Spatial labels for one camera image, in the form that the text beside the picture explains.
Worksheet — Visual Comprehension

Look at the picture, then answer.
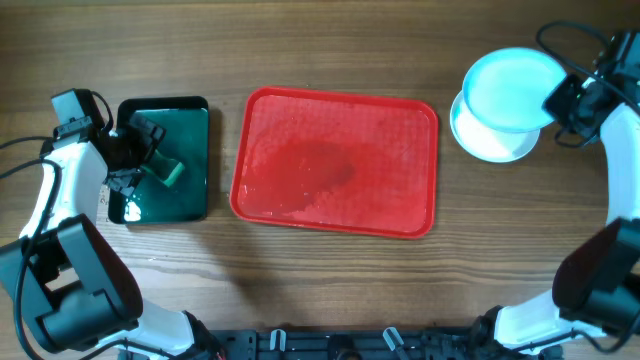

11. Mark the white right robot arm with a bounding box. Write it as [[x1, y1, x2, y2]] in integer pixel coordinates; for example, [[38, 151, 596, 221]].
[[460, 24, 639, 359]]

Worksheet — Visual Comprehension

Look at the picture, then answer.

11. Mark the black water tray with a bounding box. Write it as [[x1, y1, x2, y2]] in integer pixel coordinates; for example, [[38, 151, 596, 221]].
[[108, 96, 210, 225]]

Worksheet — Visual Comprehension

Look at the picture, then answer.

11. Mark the green scouring sponge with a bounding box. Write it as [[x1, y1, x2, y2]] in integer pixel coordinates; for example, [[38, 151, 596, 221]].
[[142, 150, 185, 188]]

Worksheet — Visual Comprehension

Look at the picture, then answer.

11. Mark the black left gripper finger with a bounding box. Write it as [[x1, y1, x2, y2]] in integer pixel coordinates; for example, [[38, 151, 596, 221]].
[[105, 169, 144, 197], [128, 115, 166, 153]]

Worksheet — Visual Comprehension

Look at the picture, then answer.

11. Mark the red plastic tray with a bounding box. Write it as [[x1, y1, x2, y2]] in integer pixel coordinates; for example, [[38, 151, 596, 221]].
[[229, 86, 439, 239]]

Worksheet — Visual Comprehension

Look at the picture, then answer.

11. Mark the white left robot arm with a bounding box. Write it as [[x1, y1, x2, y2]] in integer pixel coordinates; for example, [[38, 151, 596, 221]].
[[1, 116, 225, 359]]

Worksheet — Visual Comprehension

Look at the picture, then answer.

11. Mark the white plate top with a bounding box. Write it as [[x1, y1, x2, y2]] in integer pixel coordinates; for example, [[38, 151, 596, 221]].
[[449, 92, 540, 163]]

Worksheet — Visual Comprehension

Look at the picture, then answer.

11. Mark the white plate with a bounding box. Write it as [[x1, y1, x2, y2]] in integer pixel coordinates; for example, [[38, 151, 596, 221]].
[[462, 47, 567, 133], [449, 92, 540, 163]]

